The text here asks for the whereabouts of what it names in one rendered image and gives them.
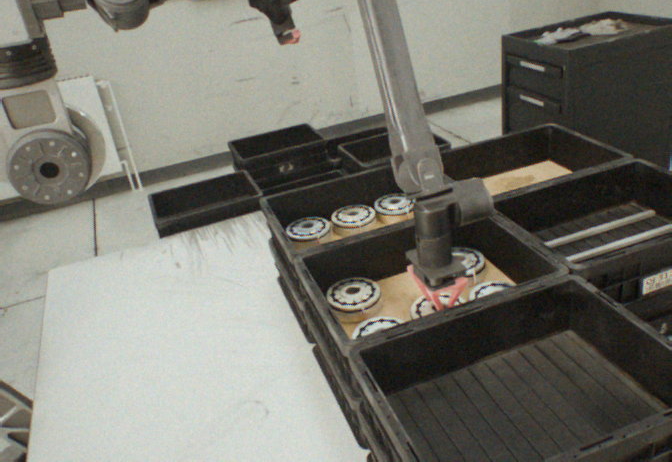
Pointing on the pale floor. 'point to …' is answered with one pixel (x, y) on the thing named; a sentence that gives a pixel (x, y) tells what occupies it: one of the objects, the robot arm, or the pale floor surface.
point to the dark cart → (594, 84)
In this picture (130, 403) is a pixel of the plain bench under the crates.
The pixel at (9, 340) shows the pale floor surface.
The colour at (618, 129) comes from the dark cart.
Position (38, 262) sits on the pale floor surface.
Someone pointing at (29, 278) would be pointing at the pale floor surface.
